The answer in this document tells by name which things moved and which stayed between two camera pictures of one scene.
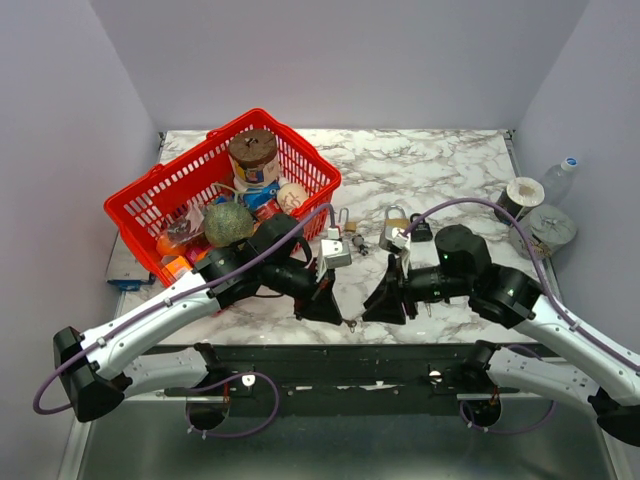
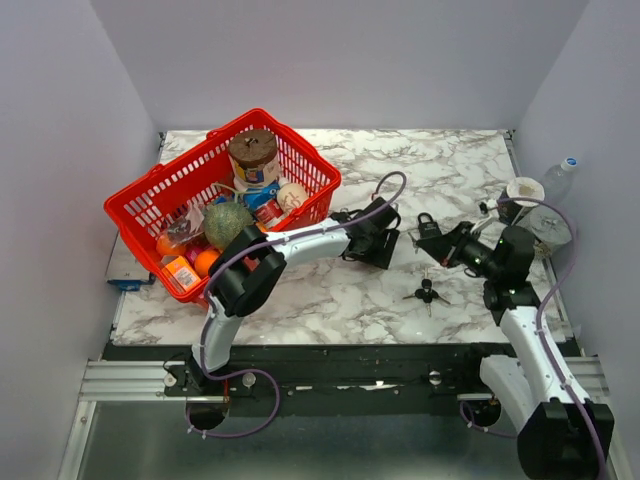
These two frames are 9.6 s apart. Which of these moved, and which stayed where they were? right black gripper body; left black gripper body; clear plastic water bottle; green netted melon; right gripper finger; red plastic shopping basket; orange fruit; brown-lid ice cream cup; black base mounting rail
Moved: left black gripper body; right gripper finger; right black gripper body
Stayed: orange fruit; clear plastic water bottle; brown-lid ice cream cup; green netted melon; black base mounting rail; red plastic shopping basket
